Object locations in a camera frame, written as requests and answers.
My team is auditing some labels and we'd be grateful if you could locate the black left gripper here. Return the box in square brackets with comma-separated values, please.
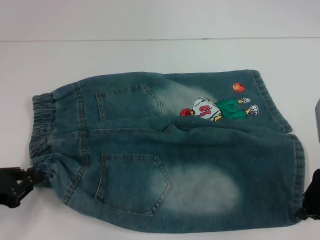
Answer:
[0, 166, 44, 209]

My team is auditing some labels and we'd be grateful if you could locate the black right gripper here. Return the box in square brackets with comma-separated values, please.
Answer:
[296, 168, 320, 223]

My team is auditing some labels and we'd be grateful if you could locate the blue denim shorts cartoon print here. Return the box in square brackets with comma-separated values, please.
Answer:
[26, 69, 306, 235]

